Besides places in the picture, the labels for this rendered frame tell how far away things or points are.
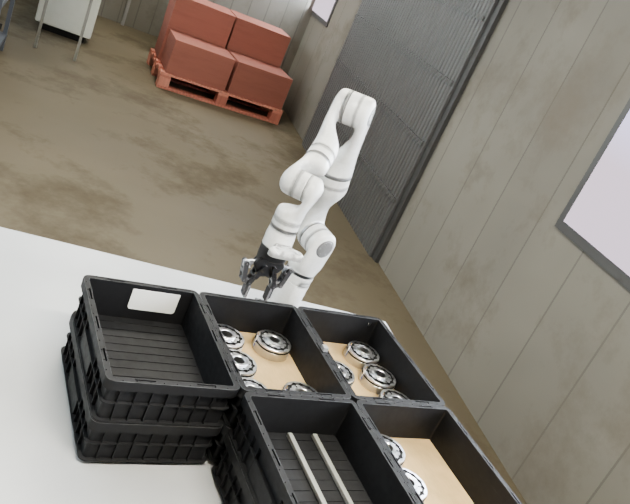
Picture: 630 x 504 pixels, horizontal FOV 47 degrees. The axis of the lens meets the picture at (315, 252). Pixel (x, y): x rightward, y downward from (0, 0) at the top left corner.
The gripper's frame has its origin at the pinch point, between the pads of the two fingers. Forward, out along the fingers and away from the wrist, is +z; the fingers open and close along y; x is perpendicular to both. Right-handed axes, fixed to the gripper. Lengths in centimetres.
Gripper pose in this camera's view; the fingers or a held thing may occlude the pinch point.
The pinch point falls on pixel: (256, 292)
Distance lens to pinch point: 185.8
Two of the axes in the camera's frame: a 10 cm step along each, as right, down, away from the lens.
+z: -3.8, 8.5, 3.6
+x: 3.6, 5.0, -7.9
